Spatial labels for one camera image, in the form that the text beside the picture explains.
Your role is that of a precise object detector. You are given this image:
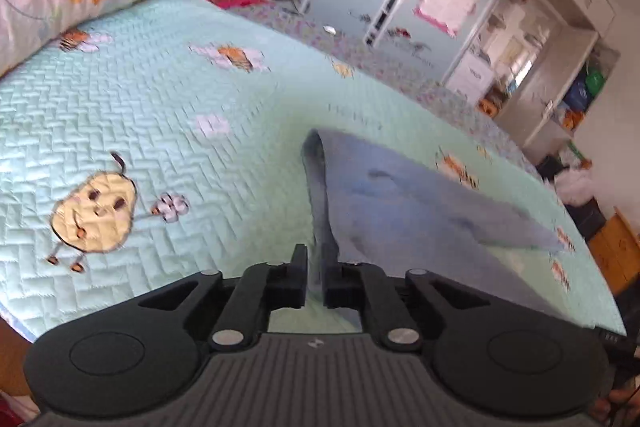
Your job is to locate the green bee-printed quilt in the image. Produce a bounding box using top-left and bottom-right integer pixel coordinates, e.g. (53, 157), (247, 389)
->
(0, 0), (628, 343)

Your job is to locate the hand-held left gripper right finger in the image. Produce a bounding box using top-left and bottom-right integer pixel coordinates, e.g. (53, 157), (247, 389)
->
(324, 261), (493, 353)

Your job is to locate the blue bag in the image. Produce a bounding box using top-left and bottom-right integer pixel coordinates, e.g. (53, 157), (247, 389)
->
(565, 79), (593, 114)

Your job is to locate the white drawer unit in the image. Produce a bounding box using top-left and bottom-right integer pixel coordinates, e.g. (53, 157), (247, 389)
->
(445, 52), (496, 98)

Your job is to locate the grey patterned bed sheet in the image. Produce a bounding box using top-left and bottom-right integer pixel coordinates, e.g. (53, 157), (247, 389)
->
(225, 2), (543, 180)

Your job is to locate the white cloth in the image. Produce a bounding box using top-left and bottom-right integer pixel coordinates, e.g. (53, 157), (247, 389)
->
(555, 164), (596, 208)

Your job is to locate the green bag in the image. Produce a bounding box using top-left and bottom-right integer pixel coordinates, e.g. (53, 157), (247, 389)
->
(585, 67), (607, 96)

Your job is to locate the wooden cabinet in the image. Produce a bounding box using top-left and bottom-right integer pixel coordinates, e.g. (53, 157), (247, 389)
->
(587, 207), (640, 293)

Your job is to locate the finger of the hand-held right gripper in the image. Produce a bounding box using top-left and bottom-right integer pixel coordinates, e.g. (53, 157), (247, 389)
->
(594, 328), (640, 367)

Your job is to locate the person's right hand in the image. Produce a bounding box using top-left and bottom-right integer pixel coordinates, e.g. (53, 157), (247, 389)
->
(607, 386), (640, 414)

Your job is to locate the grey door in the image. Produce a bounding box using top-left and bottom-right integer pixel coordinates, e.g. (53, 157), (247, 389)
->
(520, 29), (601, 150)

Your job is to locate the green object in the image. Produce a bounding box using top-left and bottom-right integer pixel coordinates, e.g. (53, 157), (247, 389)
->
(567, 141), (594, 168)

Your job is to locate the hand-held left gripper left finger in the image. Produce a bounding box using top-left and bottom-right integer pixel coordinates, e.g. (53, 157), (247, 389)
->
(136, 243), (308, 354)

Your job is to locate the small wooden chair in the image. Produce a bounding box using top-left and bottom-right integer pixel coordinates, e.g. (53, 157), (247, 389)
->
(477, 94), (503, 118)

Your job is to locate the blue-grey fleece garment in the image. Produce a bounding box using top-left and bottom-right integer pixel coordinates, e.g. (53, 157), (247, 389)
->
(300, 129), (626, 338)

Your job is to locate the black chair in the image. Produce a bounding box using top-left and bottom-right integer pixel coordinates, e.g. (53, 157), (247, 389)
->
(537, 154), (608, 240)

